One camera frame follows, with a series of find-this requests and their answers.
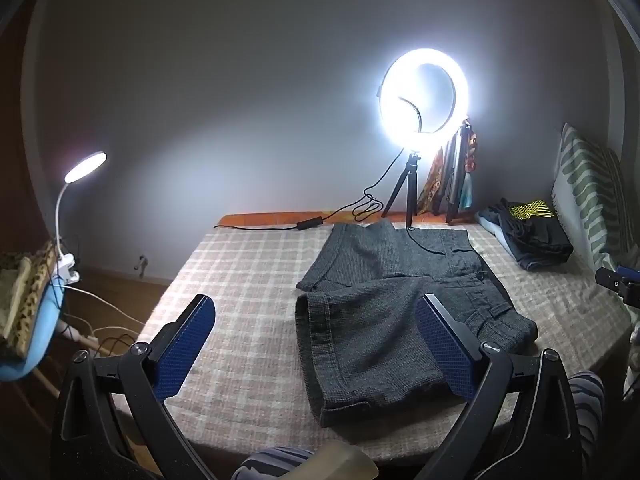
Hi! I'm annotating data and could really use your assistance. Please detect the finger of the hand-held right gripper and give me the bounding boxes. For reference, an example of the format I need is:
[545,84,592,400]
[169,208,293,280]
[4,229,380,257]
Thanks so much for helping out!
[595,266,640,308]

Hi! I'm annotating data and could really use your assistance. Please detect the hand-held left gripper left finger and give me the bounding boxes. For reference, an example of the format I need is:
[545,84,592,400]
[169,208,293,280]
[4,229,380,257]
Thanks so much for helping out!
[60,294,217,480]

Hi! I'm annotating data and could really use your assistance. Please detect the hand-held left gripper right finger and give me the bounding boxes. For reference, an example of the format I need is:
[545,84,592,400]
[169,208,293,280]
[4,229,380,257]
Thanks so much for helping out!
[414,293,584,480]

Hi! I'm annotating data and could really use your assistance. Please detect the dark grey pants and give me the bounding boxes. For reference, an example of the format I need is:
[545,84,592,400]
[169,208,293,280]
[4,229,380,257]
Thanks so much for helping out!
[295,222,539,429]

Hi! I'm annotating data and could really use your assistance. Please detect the green striped pillow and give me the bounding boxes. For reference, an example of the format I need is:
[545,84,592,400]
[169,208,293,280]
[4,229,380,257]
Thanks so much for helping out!
[551,123,632,274]

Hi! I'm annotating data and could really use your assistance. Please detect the pile of dark clothes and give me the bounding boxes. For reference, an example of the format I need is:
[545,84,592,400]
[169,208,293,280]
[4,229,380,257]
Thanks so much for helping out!
[475,198,575,272]

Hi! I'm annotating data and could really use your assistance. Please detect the blue chair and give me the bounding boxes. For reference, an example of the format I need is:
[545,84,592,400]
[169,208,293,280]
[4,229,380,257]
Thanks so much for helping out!
[0,278,68,384]

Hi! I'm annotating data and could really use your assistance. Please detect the black tripod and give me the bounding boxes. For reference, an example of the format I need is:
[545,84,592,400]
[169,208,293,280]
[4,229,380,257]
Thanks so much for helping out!
[381,152,422,231]

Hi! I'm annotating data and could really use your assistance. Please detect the hanging colourful scarves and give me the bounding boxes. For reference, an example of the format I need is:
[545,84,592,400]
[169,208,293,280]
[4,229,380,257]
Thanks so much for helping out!
[418,119,479,225]

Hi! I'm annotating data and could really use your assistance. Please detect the white clip desk lamp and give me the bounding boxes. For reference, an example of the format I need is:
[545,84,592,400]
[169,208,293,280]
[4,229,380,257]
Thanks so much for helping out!
[49,150,108,285]

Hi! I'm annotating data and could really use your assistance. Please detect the white cables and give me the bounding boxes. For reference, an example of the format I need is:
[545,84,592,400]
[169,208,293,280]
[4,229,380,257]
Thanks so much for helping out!
[48,280,151,356]

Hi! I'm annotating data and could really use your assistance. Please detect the black power cable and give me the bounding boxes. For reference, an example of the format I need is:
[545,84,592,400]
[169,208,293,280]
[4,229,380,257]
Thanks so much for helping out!
[215,94,426,233]

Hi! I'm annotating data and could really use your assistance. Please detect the ring light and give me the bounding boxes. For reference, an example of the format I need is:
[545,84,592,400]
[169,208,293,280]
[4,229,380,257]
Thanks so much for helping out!
[376,46,471,144]

